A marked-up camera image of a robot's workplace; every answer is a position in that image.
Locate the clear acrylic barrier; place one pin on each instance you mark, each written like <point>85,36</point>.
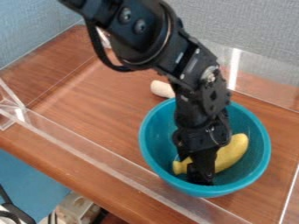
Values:
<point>263,83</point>
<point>116,183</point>

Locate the clear acrylic back barrier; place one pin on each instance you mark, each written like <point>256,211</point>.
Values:
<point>263,83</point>

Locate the white power strip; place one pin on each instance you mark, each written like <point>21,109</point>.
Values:
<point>74,210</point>

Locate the yellow toy banana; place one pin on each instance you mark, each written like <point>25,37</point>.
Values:
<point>228,155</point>

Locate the white toy object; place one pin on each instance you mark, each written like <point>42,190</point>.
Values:
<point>161,89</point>

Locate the clear acrylic front barrier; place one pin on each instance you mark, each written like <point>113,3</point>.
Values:
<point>116,183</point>

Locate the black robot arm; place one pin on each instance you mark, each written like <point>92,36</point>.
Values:
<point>137,35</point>

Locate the black chair part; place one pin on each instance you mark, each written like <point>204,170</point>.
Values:
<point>10,214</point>

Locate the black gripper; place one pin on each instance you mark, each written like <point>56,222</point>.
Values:
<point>199,144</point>

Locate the blue plastic bowl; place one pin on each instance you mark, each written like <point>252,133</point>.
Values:
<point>159,151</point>

